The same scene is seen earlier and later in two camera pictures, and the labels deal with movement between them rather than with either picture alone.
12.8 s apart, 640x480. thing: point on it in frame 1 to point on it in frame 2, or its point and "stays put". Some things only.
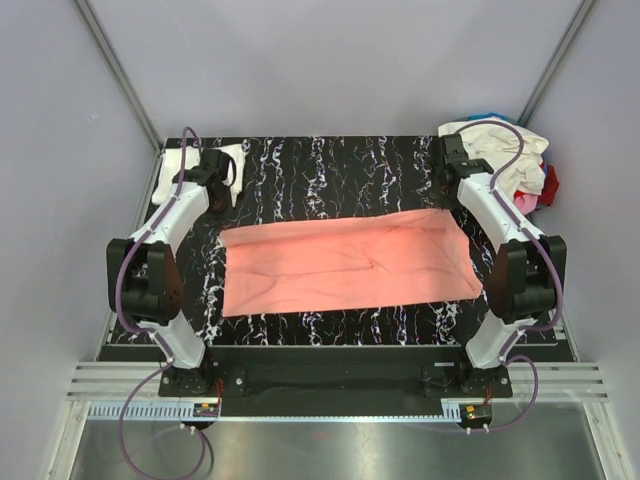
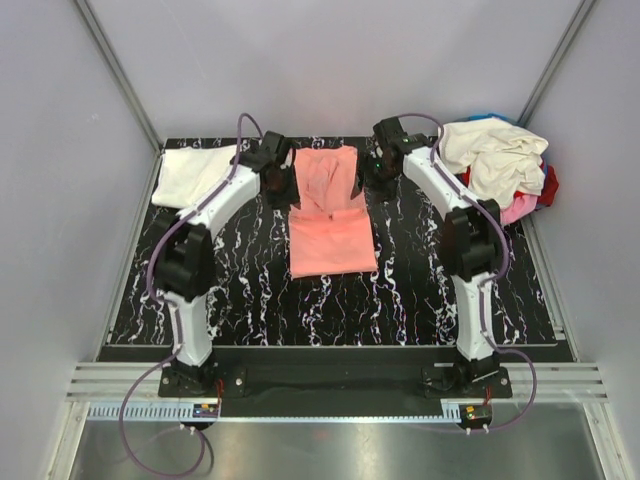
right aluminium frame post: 555,61 stays put
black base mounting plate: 326,382 stays put
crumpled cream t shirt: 496,146 stays put
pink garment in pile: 526,203 stays put
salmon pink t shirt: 346,262 to 331,231
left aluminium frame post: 105,45 stays put
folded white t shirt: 171,168 stays put
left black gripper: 227,193 to 291,198
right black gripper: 444,203 to 384,192
